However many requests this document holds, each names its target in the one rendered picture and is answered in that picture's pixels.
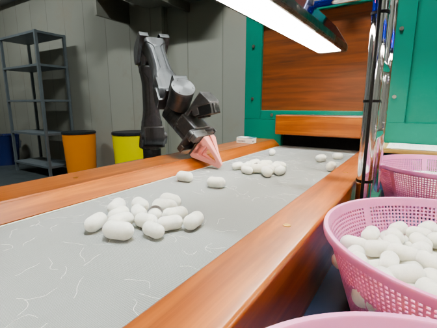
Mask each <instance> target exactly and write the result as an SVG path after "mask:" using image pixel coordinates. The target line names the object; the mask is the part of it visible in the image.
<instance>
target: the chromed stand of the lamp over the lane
mask: <svg viewBox="0 0 437 328"><path fill-rule="evenodd" d="M309 1H310V3H311V4H312V6H313V7H314V8H316V9H317V8H319V7H327V6H330V5H338V4H342V3H349V2H353V1H360V0H309ZM398 11H399V0H373V6H372V12H371V27H370V35H369V49H368V56H367V70H366V78H365V92H364V100H363V103H364V106H363V113H362V127H361V135H360V149H359V156H358V170H357V178H356V192H355V200H358V199H362V198H375V197H381V194H382V190H381V189H379V188H380V177H381V170H382V158H383V151H384V140H385V133H386V121H387V115H388V103H389V97H390V85H391V73H392V66H393V54H394V47H395V36H396V29H397V17H398Z"/></svg>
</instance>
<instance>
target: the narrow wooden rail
mask: <svg viewBox="0 0 437 328"><path fill-rule="evenodd" d="M358 156H359V152H357V153H356V154H355V155H353V156H352V157H351V158H349V159H348V160H346V161H345V162H344V163H342V164H341V165H340V166H339V167H337V168H336V169H334V170H333V171H332V172H331V173H329V174H328V175H326V176H325V177H324V178H323V179H321V180H319V181H318V182H317V183H316V184H314V185H313V186H311V187H310V188H309V189H308V190H306V191H305V192H303V194H301V195H300V196H298V197H297V198H296V199H295V200H293V201H292V202H290V203H289V204H288V205H286V206H285V207H283V208H282V209H281V210H280V211H278V212H277V213H275V214H274V215H273V216H272V217H270V218H269V219H267V220H266V221H265V222H264V223H262V224H260V225H259V226H258V227H257V228H255V229H254V230H253V231H251V232H250V233H249V234H247V235H246V236H245V237H243V238H242V239H240V240H239V241H238V242H237V243H235V244H234V245H232V246H231V247H230V248H229V249H227V250H226V251H224V252H223V253H222V254H220V255H219V256H218V257H216V258H215V259H214V260H212V261H211V262H210V263H208V264H207V265H206V266H204V267H203V268H202V269H200V270H199V271H197V272H196V273H195V274H194V275H192V276H191V277H189V278H188V279H187V280H186V281H184V282H183V283H181V284H180V285H179V286H178V287H176V288H174V289H173V290H172V291H171V292H169V293H168V294H166V295H165V296H164V297H163V298H161V299H160V300H158V302H156V303H155V304H153V305H152V306H151V307H150V308H148V309H147V310H145V311H144V312H143V313H141V314H140V315H138V316H137V317H136V318H135V319H133V320H132V321H130V322H129V323H128V324H127V325H125V326H124V327H122V328H266V327H269V326H272V325H275V324H277V323H281V322H283V321H287V320H292V319H295V318H301V317H303V315H304V314H305V312H306V310H307V308H308V307H309V305H310V303H311V301H312V299H313V297H314V296H315V294H316V292H317V290H318V289H319V287H320V285H321V283H322V281H323V280H324V278H325V276H326V274H327V273H328V270H329V269H330V267H331V265H332V255H333V254H334V250H333V248H332V246H331V244H329V242H328V240H327V239H326V237H325V234H324V230H323V223H324V218H325V215H326V214H327V213H328V212H329V211H330V210H331V209H332V208H333V207H335V206H337V205H339V204H342V203H344V202H348V201H352V200H355V192H356V178H357V170H358Z"/></svg>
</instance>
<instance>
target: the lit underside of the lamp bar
mask: <svg viewBox="0 0 437 328"><path fill-rule="evenodd" d="M217 1H220V2H221V3H224V4H225V5H228V6H229V7H231V8H233V9H235V10H237V11H239V12H241V13H243V14H245V15H247V16H248V17H250V18H252V19H254V20H256V21H258V22H260V23H262V24H264V25H266V26H267V27H270V28H271V29H274V30H275V31H278V32H279V33H282V34H283V35H285V36H287V37H289V38H291V39H293V40H295V41H297V42H299V43H301V44H302V45H304V46H306V47H308V48H310V49H312V50H314V51H316V52H318V53H326V52H333V51H341V50H339V49H338V48H337V47H335V46H333V45H332V44H331V43H329V42H328V41H326V40H325V39H324V38H322V37H320V36H319V35H318V34H316V33H315V32H313V31H312V30H310V29H309V28H307V27H306V26H305V25H303V24H301V22H299V21H297V20H296V19H295V18H293V17H292V16H290V15H289V14H287V13H286V12H284V11H283V10H282V9H280V8H278V7H277V6H276V5H274V4H273V3H271V2H270V1H268V0H217Z"/></svg>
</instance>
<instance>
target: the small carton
mask: <svg viewBox="0 0 437 328"><path fill-rule="evenodd" d="M237 143H246V144H254V143H256V137H242V136H241V137H237Z"/></svg>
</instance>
